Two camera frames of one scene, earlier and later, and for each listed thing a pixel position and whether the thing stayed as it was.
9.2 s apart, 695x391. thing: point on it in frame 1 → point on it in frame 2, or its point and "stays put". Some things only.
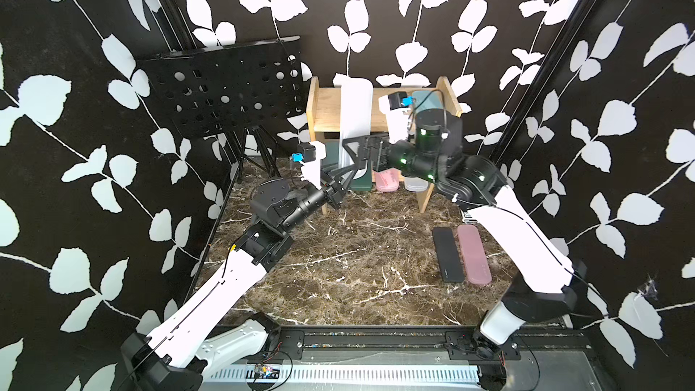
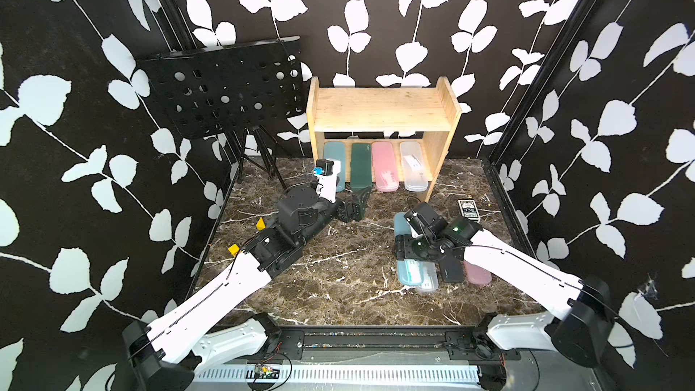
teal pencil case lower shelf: (332, 152) stays put
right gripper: (377, 144) → (403, 250)
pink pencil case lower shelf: (387, 180) stays put
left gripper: (329, 184) → (356, 210)
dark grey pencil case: (449, 254) stays put
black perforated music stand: (230, 90) stays put
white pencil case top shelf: (357, 99) → (429, 277)
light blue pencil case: (427, 100) → (409, 271)
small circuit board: (265, 372) stays put
